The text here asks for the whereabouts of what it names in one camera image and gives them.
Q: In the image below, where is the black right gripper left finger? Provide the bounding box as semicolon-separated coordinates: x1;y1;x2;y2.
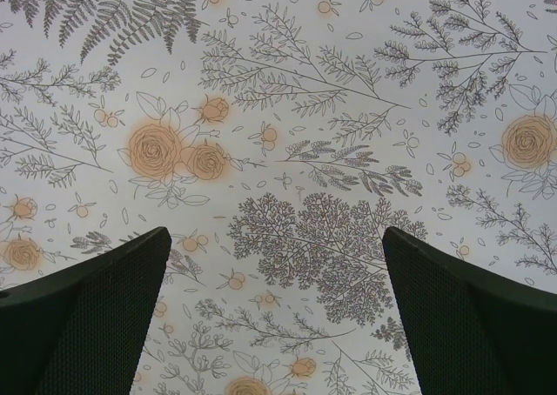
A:
1;227;171;395

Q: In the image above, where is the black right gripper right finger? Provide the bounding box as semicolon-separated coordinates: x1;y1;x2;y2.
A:
382;227;556;394

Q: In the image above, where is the floral patterned table mat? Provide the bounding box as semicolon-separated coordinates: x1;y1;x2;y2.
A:
1;0;556;394

